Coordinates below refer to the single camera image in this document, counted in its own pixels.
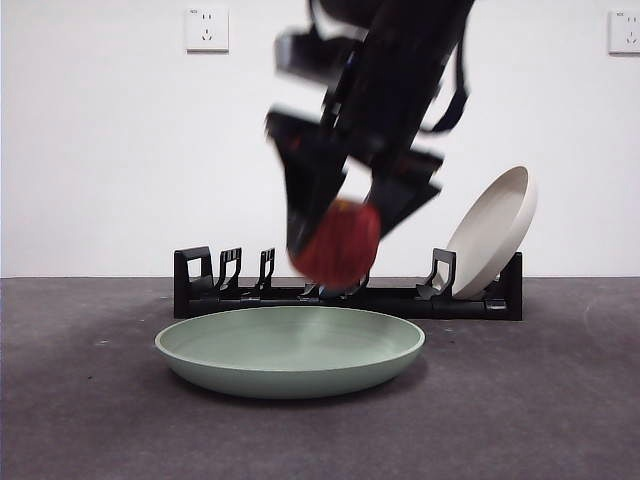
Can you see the beige plate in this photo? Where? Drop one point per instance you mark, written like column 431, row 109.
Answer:
column 490, row 240

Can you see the green plate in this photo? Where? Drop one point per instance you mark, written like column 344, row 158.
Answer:
column 225, row 370

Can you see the red yellow apple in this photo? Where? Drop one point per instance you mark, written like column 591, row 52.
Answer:
column 340, row 250

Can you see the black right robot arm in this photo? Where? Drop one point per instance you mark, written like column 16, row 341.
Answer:
column 400, row 75

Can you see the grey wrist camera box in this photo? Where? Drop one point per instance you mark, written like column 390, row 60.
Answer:
column 295, row 52

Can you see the black plate rack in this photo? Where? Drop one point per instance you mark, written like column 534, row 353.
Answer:
column 450, row 310

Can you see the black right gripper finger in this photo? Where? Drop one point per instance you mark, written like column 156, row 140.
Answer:
column 400, row 200
column 307, row 185

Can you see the white wall socket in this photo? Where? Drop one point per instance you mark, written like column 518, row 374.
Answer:
column 208, row 30
column 625, row 32

